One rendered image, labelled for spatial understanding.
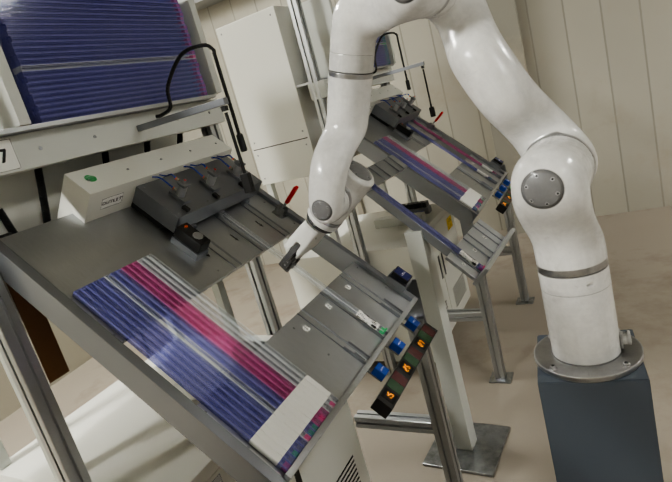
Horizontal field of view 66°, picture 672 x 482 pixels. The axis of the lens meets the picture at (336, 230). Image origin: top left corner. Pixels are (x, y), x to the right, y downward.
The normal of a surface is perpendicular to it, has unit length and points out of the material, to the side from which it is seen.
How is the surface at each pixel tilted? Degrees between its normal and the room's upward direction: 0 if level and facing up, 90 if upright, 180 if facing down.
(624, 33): 90
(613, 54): 90
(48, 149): 90
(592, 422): 90
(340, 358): 43
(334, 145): 51
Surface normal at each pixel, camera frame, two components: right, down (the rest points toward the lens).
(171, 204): 0.40, -0.77
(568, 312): -0.61, 0.34
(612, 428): -0.34, 0.31
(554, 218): -0.22, 0.83
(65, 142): 0.86, -0.11
